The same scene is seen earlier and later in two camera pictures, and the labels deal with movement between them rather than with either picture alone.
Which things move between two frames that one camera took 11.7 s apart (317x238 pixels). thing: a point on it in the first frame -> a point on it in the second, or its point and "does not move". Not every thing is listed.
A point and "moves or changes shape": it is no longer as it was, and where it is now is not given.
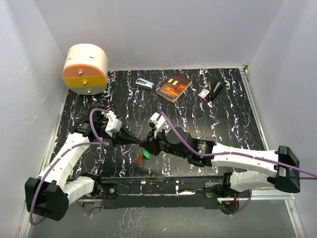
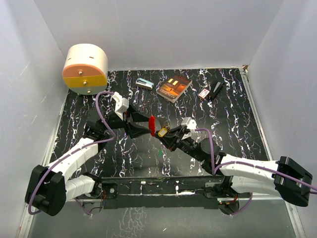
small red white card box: x=203 y=93 does not move
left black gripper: x=123 y=137 -> x=133 y=130
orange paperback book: x=173 y=89 does not move
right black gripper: x=152 y=142 -> x=175 y=138
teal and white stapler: x=144 y=84 does not move
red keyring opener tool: x=139 y=159 moves or changes shape
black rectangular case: x=218 y=87 does not move
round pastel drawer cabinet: x=85 y=69 does not move
